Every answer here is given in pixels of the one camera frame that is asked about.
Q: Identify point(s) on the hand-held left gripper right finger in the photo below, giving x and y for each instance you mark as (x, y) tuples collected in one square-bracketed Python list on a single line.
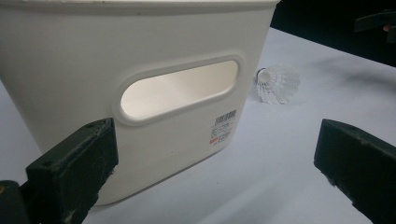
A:
[(361, 165)]

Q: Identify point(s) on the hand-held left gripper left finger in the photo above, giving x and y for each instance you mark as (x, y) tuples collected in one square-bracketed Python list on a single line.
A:
[(71, 168)]

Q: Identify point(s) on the white plastic storage bin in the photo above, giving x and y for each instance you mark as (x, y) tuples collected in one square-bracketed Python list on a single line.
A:
[(77, 62)]

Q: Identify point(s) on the white feather shuttlecock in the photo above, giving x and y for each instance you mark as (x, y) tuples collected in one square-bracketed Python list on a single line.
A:
[(275, 84)]

